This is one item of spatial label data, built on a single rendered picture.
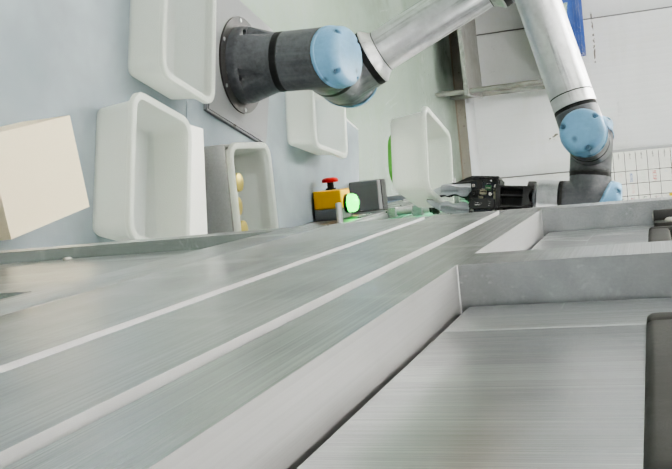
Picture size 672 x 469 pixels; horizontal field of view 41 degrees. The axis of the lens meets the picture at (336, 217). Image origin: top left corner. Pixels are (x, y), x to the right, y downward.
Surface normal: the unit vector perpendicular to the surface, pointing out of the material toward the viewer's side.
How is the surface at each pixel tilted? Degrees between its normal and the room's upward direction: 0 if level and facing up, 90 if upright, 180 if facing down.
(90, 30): 0
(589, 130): 91
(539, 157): 90
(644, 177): 90
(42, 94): 0
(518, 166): 90
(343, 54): 9
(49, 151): 0
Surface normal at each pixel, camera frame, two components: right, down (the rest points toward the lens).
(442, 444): -0.10, -0.99
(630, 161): -0.32, 0.08
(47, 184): 0.94, -0.07
